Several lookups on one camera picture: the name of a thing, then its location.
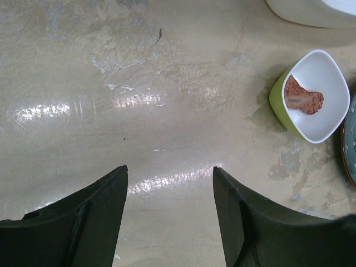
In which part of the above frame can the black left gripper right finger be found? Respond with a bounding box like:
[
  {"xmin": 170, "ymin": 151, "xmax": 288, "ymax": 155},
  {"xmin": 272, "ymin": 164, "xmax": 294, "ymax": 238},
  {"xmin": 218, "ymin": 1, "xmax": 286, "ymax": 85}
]
[{"xmin": 213, "ymin": 167, "xmax": 355, "ymax": 266}]

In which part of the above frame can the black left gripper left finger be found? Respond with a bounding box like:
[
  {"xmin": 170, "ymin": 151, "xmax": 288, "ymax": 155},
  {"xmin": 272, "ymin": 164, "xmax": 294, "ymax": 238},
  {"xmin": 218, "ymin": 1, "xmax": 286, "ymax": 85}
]
[{"xmin": 1, "ymin": 166, "xmax": 128, "ymax": 266}]

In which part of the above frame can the pink meat piece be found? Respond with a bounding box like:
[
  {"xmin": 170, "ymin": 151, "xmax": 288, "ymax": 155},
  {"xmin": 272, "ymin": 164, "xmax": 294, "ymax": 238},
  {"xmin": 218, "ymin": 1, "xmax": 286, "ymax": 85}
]
[{"xmin": 284, "ymin": 75, "xmax": 324, "ymax": 115}]

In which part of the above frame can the small white green bowl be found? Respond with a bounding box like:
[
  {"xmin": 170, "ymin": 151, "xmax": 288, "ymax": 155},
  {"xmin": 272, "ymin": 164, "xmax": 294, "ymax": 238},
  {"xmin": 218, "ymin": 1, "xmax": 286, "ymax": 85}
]
[{"xmin": 269, "ymin": 50, "xmax": 350, "ymax": 144}]

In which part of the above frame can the blue ceramic plate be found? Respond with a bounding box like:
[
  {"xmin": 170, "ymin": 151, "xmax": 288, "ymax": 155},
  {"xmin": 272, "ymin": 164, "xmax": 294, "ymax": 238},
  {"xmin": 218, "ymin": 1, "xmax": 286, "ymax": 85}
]
[{"xmin": 342, "ymin": 93, "xmax": 355, "ymax": 186}]

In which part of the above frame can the white plastic tub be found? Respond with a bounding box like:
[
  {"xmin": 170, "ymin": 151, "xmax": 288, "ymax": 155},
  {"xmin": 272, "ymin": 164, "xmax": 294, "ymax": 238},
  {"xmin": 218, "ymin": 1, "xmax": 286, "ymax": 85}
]
[{"xmin": 266, "ymin": 0, "xmax": 355, "ymax": 28}]

